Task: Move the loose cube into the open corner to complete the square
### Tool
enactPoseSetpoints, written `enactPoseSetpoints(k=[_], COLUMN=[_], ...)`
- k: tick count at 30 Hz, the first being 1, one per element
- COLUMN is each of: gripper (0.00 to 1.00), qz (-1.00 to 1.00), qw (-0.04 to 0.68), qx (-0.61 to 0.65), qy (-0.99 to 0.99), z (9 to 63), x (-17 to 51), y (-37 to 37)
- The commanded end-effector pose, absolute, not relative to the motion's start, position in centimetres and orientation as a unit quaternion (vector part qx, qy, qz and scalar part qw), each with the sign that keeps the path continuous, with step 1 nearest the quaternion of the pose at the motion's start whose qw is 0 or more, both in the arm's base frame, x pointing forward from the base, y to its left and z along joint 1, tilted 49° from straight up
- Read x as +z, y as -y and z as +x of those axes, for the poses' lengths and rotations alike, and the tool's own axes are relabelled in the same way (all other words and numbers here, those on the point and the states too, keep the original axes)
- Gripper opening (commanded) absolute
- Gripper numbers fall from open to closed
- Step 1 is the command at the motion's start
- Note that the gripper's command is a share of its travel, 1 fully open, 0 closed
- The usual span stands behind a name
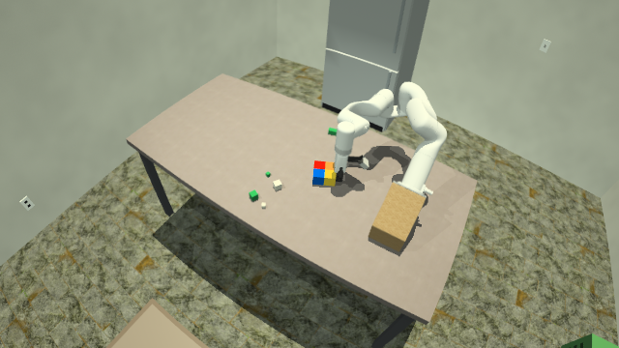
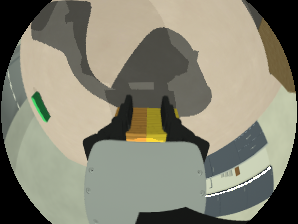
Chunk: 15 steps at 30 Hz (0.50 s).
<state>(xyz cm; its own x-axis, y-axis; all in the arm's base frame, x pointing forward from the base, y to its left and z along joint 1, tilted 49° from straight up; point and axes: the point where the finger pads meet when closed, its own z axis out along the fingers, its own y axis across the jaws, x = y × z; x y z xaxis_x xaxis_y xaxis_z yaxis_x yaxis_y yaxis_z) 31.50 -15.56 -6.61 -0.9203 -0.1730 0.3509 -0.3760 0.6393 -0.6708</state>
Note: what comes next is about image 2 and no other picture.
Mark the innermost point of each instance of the green rectangular bar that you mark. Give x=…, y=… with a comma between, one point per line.
x=40, y=106

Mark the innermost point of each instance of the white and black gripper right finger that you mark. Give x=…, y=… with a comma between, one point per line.
x=178, y=132

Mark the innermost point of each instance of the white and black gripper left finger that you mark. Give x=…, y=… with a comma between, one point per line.
x=116, y=130

